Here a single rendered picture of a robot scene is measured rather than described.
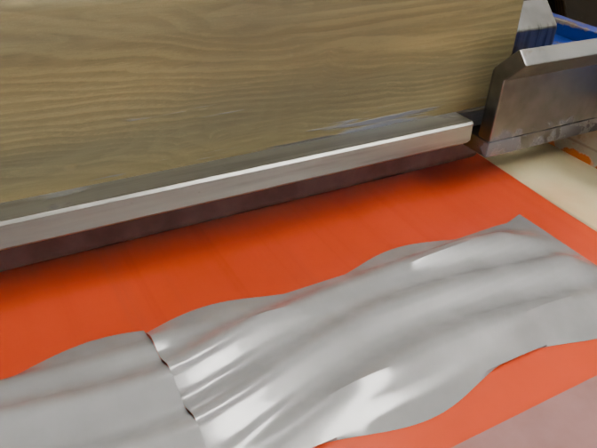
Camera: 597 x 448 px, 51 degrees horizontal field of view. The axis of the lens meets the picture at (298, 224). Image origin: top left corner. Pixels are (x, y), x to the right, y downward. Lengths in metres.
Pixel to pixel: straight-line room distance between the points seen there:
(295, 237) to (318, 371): 0.08
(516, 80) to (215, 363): 0.18
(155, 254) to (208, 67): 0.08
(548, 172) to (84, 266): 0.24
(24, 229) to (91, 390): 0.06
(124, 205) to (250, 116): 0.06
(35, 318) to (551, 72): 0.24
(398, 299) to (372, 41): 0.10
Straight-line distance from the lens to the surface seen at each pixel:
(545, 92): 0.32
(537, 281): 0.26
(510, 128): 0.31
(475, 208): 0.31
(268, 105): 0.24
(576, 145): 0.38
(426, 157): 0.32
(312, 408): 0.19
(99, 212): 0.22
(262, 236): 0.27
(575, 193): 0.34
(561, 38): 0.43
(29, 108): 0.22
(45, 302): 0.25
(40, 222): 0.22
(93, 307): 0.24
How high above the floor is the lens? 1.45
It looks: 58 degrees down
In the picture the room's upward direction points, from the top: 34 degrees clockwise
